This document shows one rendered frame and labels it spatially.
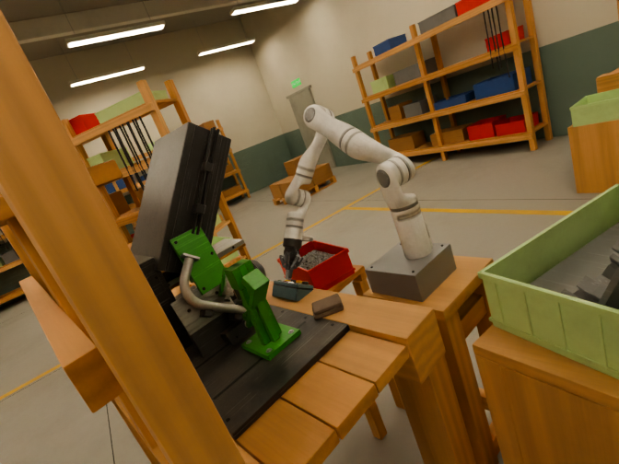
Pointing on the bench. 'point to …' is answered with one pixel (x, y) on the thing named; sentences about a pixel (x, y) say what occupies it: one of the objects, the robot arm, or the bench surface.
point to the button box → (290, 290)
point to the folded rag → (327, 307)
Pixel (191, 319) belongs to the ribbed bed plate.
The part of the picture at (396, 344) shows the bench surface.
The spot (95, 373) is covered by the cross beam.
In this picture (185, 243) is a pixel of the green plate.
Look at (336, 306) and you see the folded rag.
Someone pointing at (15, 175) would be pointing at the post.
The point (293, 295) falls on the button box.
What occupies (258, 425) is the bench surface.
